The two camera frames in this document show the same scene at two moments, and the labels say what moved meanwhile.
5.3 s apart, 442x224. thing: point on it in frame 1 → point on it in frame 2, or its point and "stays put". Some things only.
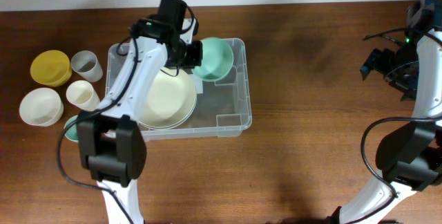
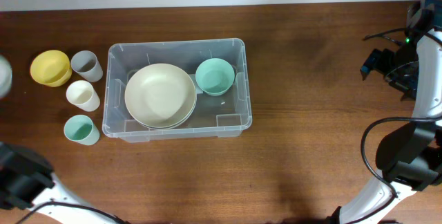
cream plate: (171, 101) stays put
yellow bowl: (51, 68) stays put
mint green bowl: (217, 58) → (215, 76)
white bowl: (41, 106) → (5, 77)
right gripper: (377, 60) stays put
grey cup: (85, 63) stays put
